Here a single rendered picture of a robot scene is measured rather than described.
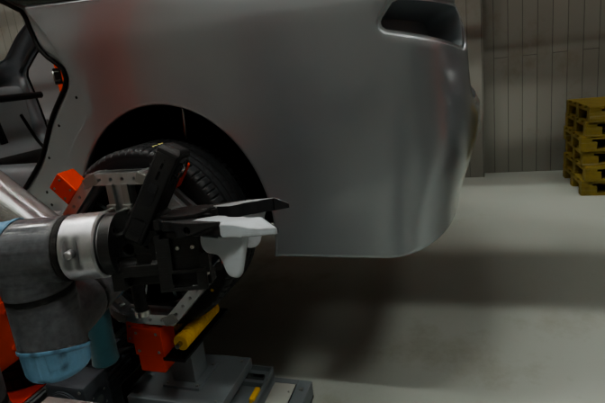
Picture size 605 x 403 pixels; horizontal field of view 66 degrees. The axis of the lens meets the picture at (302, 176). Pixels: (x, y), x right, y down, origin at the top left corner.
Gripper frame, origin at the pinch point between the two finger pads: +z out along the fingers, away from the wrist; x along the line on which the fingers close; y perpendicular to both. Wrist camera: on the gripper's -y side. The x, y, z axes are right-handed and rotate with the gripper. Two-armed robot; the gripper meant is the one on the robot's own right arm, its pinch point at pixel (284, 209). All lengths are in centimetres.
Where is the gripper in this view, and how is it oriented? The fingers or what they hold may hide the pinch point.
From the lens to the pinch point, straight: 51.7
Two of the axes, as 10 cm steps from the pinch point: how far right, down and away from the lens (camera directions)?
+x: -0.4, 1.0, -9.9
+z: 9.9, -1.0, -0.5
